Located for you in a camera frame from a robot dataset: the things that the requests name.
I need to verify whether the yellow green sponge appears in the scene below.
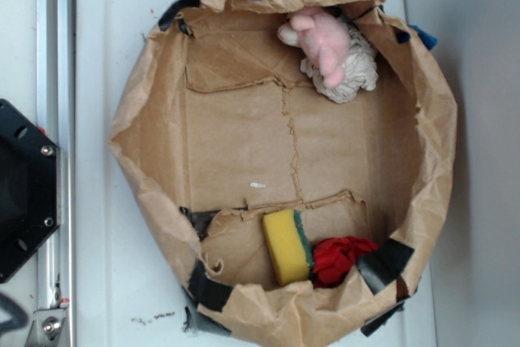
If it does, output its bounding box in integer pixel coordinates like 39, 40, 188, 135
262, 209, 314, 286

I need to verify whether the brown paper bag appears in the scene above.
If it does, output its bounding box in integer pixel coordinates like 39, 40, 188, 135
110, 0, 457, 346

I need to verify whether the white crumpled cloth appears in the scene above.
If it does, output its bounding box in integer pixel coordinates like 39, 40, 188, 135
300, 15, 378, 103

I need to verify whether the red crumpled cloth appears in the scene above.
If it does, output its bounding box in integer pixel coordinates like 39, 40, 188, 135
313, 236, 379, 288

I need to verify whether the pink plush toy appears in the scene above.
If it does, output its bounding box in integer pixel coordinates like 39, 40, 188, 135
277, 7, 351, 89

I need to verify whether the white plastic tray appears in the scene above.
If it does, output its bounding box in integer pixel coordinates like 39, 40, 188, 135
74, 0, 439, 347

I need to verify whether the blue tape piece right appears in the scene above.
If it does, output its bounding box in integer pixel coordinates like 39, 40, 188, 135
409, 24, 438, 50

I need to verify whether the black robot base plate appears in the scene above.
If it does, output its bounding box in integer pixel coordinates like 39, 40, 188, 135
1, 99, 59, 284

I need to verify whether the aluminium frame rail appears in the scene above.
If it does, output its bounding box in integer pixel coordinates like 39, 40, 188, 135
34, 0, 77, 346

